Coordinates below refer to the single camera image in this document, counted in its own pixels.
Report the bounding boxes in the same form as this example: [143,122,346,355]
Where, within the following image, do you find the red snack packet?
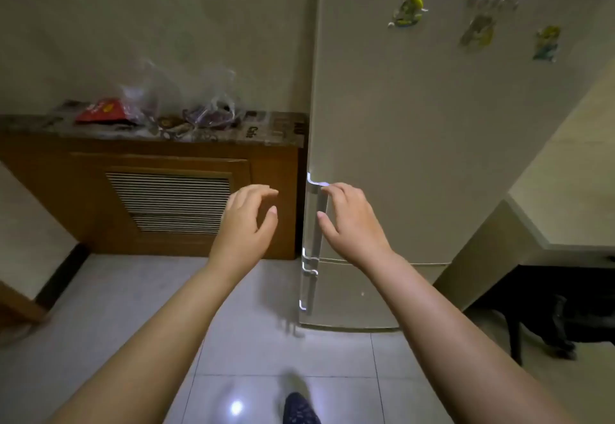
[74,97,140,127]

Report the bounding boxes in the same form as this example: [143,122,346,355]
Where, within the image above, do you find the person's right hand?
[316,182,398,273]

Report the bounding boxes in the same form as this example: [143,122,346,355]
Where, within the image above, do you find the person's right forearm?
[363,251,580,424]

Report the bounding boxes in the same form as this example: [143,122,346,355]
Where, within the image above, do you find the person's left forearm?
[47,260,265,424]

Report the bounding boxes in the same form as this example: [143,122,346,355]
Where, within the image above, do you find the dark floral dress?
[282,392,322,424]

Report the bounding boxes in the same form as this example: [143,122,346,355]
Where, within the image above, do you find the wooden radiator cabinet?
[0,99,308,261]

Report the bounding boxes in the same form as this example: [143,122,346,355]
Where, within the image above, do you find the short white door handle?
[297,264,319,315]

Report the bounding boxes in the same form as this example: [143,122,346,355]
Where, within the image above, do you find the clear bag with dark contents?
[181,68,241,130]

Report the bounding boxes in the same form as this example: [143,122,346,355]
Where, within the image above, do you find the black office chair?
[473,264,615,367]

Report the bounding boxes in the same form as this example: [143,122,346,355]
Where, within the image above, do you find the person's left hand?
[206,184,279,273]

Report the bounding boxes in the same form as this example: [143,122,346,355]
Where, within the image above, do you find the slatted vent grille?
[105,171,233,236]

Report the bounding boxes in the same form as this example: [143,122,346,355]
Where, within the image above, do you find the blue yellow cartoon magnet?
[532,25,562,63]

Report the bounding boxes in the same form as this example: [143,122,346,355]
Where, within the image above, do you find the patterned cabinet cover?
[0,99,308,148]

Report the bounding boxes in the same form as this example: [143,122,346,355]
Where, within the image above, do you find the white refrigerator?
[297,0,452,331]

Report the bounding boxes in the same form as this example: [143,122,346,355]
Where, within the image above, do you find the clear plastic bag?
[120,58,162,124]

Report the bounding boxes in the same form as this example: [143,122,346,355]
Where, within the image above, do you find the beige cartoon magnet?
[459,14,498,50]

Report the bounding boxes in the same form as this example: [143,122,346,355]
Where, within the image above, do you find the white magnet strip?
[466,0,521,12]

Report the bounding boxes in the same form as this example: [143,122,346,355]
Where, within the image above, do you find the long white door handle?
[300,172,331,266]

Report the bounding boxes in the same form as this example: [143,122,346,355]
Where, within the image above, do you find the yellow green cartoon magnet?
[387,0,429,29]

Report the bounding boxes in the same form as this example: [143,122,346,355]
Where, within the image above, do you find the white wooden desk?
[432,149,615,314]

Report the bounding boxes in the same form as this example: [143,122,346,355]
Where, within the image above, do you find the white refrigerator door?
[302,0,615,266]

